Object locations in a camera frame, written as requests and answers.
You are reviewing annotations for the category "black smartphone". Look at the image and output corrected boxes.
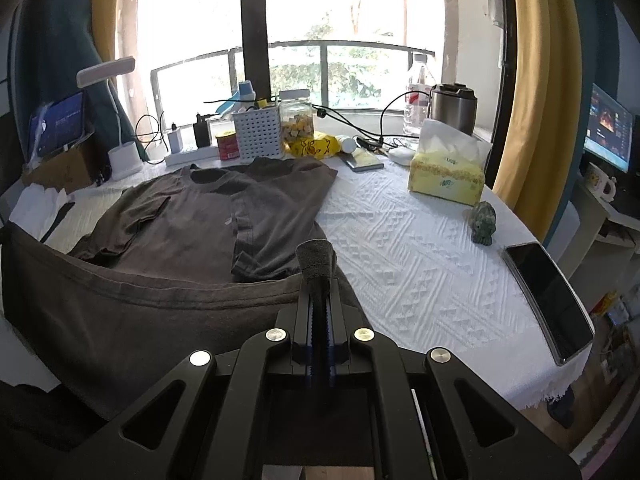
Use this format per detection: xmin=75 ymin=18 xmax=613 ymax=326
xmin=502 ymin=242 xmax=594 ymax=366

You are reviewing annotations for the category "white power strip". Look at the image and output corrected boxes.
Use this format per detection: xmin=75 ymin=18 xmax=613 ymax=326
xmin=165 ymin=145 xmax=219 ymax=167

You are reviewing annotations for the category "blue face mask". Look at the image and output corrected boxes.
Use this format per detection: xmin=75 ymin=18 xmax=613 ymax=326
xmin=215 ymin=80 xmax=256 ymax=116

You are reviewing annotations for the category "red can yellow lid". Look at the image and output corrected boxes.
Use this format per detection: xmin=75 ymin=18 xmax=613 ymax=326
xmin=216 ymin=131 xmax=240 ymax=162

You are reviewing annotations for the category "white perforated plastic basket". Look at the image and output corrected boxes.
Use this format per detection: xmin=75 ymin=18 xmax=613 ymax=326
xmin=232 ymin=106 xmax=285 ymax=160

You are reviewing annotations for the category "clear water bottle red label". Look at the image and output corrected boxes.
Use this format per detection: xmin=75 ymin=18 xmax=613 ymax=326
xmin=404 ymin=52 xmax=435 ymax=136

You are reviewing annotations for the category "white mug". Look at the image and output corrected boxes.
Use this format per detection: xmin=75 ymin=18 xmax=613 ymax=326
xmin=584 ymin=162 xmax=616 ymax=203

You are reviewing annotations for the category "clear jar of snacks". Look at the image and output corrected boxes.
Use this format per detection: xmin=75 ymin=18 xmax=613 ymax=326
xmin=279 ymin=89 xmax=314 ymax=144

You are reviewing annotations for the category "white folded garment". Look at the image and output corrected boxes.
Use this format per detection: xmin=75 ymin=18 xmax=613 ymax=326
xmin=9 ymin=183 xmax=68 ymax=240

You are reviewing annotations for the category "grey notebook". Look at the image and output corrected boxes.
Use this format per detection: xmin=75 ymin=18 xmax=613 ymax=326
xmin=341 ymin=148 xmax=384 ymax=172

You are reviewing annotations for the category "white desk lamp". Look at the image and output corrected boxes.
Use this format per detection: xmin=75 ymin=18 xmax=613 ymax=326
xmin=76 ymin=56 xmax=143 ymax=181

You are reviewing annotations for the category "black strap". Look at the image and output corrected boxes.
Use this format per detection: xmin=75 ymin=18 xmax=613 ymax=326
xmin=39 ymin=200 xmax=76 ymax=244

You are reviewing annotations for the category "computer monitor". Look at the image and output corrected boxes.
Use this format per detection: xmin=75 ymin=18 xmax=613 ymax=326
xmin=584 ymin=84 xmax=634 ymax=174

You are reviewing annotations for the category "black charger block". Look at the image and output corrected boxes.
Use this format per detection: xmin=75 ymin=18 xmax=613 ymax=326
xmin=192 ymin=113 xmax=210 ymax=148

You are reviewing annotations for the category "white charger block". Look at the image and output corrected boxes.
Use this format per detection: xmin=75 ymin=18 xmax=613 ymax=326
xmin=167 ymin=122 xmax=183 ymax=154

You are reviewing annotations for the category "dark teal curtain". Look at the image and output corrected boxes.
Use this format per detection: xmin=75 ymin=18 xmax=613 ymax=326
xmin=12 ymin=0 xmax=141 ymax=162

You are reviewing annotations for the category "dark grey t-shirt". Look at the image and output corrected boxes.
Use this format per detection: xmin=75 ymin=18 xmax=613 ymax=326
xmin=0 ymin=155 xmax=371 ymax=421

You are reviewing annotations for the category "black looped charger cable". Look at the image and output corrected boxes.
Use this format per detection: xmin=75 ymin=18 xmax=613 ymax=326
xmin=133 ymin=112 xmax=170 ymax=166

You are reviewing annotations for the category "yellow snack bag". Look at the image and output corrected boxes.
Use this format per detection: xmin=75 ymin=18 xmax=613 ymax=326
xmin=288 ymin=132 xmax=342 ymax=160

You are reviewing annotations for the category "stainless steel tumbler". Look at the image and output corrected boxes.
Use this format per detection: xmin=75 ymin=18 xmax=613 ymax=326
xmin=428 ymin=82 xmax=477 ymax=136

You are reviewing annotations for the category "tablet with dark screen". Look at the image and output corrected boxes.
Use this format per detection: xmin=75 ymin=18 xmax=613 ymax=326
xmin=28 ymin=90 xmax=85 ymax=157

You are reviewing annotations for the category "green stone figurine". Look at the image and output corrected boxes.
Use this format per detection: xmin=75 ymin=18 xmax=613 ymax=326
xmin=469 ymin=200 xmax=497 ymax=246

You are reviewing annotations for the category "brown cardboard box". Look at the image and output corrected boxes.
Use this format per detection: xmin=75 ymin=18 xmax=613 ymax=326
xmin=22 ymin=136 xmax=103 ymax=194

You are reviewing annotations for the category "yellow tissue box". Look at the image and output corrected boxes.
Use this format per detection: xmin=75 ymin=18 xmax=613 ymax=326
xmin=408 ymin=118 xmax=492 ymax=206

